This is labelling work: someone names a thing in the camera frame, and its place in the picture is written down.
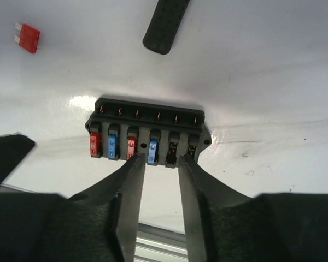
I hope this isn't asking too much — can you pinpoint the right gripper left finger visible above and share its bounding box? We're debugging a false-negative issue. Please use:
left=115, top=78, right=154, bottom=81
left=0, top=154, right=145, bottom=261

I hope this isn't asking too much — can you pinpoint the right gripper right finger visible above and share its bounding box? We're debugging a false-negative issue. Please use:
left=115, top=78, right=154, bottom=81
left=178, top=155, right=328, bottom=261

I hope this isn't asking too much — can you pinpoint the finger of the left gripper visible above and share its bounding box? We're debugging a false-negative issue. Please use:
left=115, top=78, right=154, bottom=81
left=0, top=134, right=36, bottom=185

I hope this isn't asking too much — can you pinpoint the blue blade fuse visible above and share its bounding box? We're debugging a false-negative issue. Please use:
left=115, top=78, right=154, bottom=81
left=147, top=139, right=159, bottom=165

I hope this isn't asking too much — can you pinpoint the black fuse box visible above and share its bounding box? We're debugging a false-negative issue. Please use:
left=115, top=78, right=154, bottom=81
left=85, top=97, right=212, bottom=168

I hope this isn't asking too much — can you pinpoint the red blade fuse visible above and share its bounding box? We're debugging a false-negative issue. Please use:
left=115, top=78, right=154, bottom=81
left=14, top=22, right=40, bottom=54

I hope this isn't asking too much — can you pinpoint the black handled claw hammer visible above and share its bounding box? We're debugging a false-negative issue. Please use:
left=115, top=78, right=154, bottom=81
left=143, top=0, right=190, bottom=55

